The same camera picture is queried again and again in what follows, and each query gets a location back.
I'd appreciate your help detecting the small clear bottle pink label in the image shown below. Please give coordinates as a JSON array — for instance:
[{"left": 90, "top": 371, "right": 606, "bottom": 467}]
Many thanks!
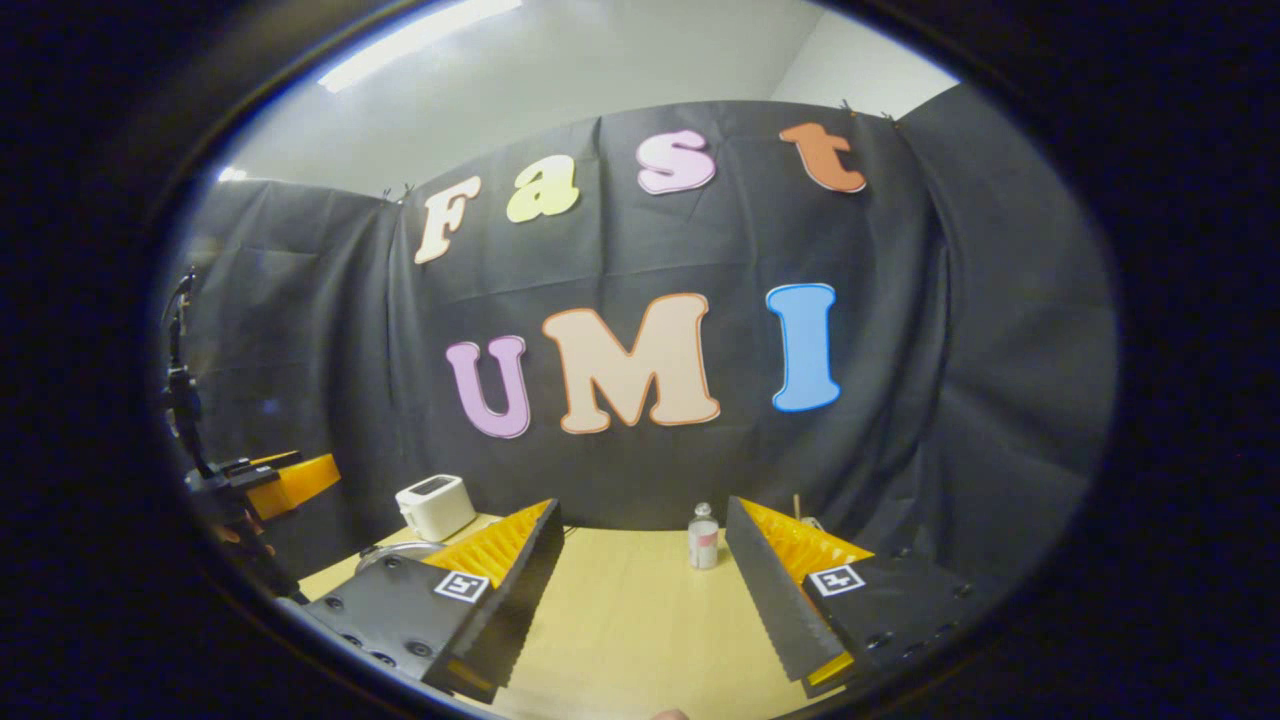
[{"left": 687, "top": 502, "right": 720, "bottom": 571}]

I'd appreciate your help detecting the steel pot with black handles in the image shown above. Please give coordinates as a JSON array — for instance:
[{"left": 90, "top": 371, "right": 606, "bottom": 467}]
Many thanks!
[{"left": 355, "top": 540, "right": 446, "bottom": 576}]

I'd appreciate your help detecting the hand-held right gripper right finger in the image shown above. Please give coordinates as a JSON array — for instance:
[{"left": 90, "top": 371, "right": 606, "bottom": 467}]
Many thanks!
[{"left": 725, "top": 495, "right": 1001, "bottom": 699}]

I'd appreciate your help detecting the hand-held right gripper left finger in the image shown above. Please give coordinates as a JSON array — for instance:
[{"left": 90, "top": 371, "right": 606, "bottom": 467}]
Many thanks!
[{"left": 300, "top": 498, "right": 566, "bottom": 706}]

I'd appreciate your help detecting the white toaster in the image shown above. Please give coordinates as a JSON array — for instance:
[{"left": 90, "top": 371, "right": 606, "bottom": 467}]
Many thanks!
[{"left": 395, "top": 474, "right": 478, "bottom": 543}]

